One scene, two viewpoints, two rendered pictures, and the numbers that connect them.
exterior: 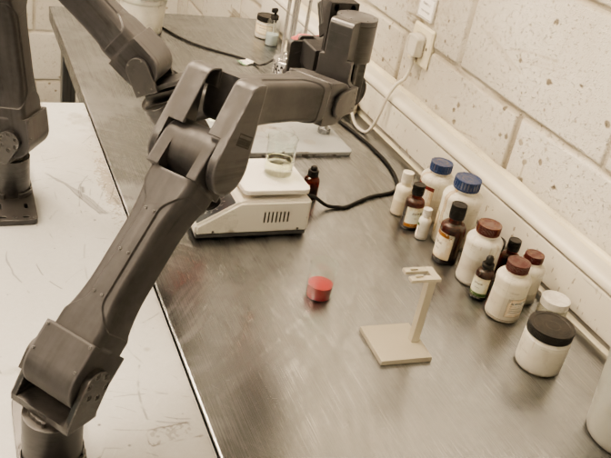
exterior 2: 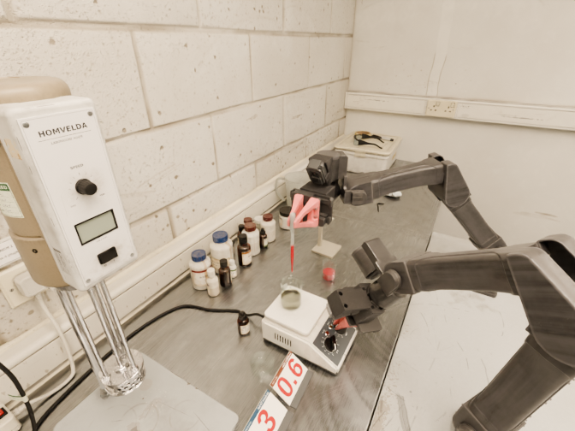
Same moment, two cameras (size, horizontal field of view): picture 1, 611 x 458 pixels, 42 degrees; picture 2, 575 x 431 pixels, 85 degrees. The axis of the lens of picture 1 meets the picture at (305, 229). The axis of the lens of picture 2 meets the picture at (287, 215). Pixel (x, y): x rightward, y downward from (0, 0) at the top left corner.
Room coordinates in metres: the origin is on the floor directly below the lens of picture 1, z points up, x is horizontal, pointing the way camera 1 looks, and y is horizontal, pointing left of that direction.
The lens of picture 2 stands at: (1.55, 0.53, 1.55)
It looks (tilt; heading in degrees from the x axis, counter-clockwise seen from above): 29 degrees down; 237
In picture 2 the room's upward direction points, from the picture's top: straight up
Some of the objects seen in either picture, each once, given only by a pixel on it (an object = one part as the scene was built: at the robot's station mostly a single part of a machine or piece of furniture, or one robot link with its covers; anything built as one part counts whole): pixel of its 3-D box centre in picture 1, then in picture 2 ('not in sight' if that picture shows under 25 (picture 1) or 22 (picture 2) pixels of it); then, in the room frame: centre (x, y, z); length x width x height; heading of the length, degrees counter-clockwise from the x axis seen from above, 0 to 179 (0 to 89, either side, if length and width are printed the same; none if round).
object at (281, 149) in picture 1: (278, 154); (292, 292); (1.23, 0.07, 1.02); 0.06 x 0.05 x 0.08; 127
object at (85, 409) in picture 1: (57, 383); not in sight; (0.62, 0.22, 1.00); 0.09 x 0.06 x 0.06; 64
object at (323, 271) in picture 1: (321, 279); (328, 269); (1.02, -0.04, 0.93); 0.04 x 0.04 x 0.06
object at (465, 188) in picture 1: (459, 210); (222, 251); (1.28, -0.26, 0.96); 0.07 x 0.07 x 0.13
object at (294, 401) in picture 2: not in sight; (293, 378); (1.31, 0.19, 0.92); 0.09 x 0.06 x 0.04; 30
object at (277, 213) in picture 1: (249, 198); (305, 325); (1.22, 0.10, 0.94); 0.22 x 0.13 x 0.08; 117
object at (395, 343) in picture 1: (405, 309); (327, 234); (0.93, -0.16, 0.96); 0.08 x 0.08 x 0.13; 24
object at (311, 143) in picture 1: (273, 134); (146, 424); (1.60, 0.11, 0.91); 0.30 x 0.20 x 0.01; 117
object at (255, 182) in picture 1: (266, 175); (297, 308); (1.23, 0.08, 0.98); 0.12 x 0.12 x 0.01; 27
